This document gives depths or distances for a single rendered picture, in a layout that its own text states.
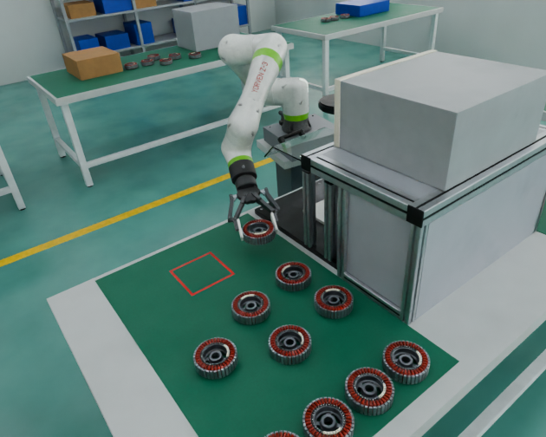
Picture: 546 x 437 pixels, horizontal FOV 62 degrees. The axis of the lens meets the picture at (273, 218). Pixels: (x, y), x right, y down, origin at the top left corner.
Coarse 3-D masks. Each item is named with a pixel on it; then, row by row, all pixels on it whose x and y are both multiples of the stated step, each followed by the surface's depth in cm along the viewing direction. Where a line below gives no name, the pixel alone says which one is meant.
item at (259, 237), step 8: (248, 224) 153; (256, 224) 153; (264, 224) 153; (272, 224) 152; (248, 232) 149; (256, 232) 150; (264, 232) 148; (272, 232) 148; (248, 240) 148; (256, 240) 147; (264, 240) 147
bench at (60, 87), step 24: (168, 48) 444; (216, 48) 431; (288, 48) 427; (48, 72) 392; (120, 72) 376; (144, 72) 371; (168, 72) 367; (192, 72) 379; (288, 72) 443; (48, 96) 340; (72, 96) 330; (96, 96) 340; (48, 120) 402; (72, 120) 339; (144, 144) 386
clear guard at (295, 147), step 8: (328, 128) 163; (304, 136) 159; (312, 136) 158; (320, 136) 158; (328, 136) 157; (280, 144) 154; (288, 144) 154; (296, 144) 154; (304, 144) 153; (312, 144) 153; (320, 144) 152; (272, 152) 159; (288, 152) 149; (296, 152) 148; (304, 152) 148
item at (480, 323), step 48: (288, 192) 190; (288, 240) 161; (528, 240) 153; (96, 288) 146; (480, 288) 135; (528, 288) 134; (96, 336) 128; (432, 336) 120; (480, 336) 120; (96, 384) 114; (144, 384) 114; (144, 432) 103; (192, 432) 102; (384, 432) 99
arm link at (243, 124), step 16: (256, 64) 167; (272, 64) 168; (256, 80) 162; (272, 80) 167; (240, 96) 160; (256, 96) 158; (240, 112) 151; (256, 112) 154; (240, 128) 151; (256, 128) 154; (240, 144) 157
